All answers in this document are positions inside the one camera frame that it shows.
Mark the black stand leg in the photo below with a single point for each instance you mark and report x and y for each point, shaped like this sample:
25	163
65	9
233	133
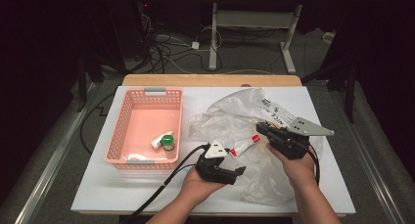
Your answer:
82	83
349	90

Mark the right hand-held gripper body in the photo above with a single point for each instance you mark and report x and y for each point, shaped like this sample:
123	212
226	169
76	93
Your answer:
293	144

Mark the silver metal rail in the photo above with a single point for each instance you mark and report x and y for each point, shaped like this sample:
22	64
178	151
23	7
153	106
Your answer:
372	165
49	165

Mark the white board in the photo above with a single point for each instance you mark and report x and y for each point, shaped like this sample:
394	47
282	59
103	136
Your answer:
202	97

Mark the person's left hand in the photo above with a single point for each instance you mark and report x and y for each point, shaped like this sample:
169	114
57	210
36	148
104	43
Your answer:
195	188

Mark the person's right hand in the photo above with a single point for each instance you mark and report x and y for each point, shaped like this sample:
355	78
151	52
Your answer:
298	171

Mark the white tube with red cap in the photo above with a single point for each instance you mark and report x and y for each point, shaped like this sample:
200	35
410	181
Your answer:
243	147

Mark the translucent smiley plastic bag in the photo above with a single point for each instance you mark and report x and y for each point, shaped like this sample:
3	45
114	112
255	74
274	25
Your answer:
228	119

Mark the green lid small jar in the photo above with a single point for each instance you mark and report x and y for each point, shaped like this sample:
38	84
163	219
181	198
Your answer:
167	140

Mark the pink perforated plastic basket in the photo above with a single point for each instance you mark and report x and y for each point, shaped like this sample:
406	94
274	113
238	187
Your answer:
147	119

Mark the grey metal frame desk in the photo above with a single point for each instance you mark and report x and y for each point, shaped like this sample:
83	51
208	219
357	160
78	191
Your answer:
251	19

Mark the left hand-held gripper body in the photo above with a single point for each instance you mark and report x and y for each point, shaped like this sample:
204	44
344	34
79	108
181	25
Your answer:
212	170

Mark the white power adapter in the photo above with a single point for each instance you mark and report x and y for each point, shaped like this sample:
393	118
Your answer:
195	45

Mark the small white bottle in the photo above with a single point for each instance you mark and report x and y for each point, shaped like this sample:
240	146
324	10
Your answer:
158	142

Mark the small white box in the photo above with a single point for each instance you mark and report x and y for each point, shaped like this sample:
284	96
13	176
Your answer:
329	37

